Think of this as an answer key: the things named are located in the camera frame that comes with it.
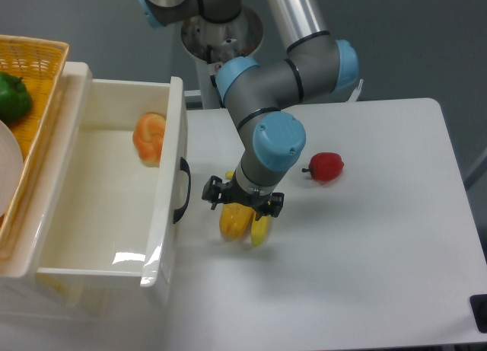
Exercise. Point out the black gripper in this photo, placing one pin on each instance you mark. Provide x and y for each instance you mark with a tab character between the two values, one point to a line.
216	192

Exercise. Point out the white top drawer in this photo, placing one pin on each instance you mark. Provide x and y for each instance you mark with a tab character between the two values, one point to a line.
115	221

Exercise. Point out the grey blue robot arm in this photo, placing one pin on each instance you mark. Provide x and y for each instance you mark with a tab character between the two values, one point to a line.
256	97

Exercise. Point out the white drawer cabinet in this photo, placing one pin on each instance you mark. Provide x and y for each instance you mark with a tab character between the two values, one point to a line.
26	290

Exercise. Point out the yellow bell pepper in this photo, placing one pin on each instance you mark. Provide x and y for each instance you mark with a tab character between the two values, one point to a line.
234	220

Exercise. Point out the yellow banana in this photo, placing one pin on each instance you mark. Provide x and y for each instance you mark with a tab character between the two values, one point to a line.
258	229

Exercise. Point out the red bell pepper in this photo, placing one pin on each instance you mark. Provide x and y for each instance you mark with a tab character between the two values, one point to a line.
324	166

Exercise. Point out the orange bread roll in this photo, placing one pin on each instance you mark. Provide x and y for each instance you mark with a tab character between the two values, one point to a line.
148	138

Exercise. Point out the white plate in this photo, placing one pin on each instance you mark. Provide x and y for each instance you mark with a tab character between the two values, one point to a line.
11	167

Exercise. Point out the yellow woven basket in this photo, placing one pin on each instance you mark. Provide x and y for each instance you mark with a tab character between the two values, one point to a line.
40	64

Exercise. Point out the green bell pepper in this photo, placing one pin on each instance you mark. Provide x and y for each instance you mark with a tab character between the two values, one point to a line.
16	101

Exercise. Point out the black corner object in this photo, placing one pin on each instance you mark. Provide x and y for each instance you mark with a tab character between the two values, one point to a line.
479	307

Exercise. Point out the white table bracket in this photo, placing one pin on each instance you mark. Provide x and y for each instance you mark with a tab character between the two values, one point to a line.
355	94

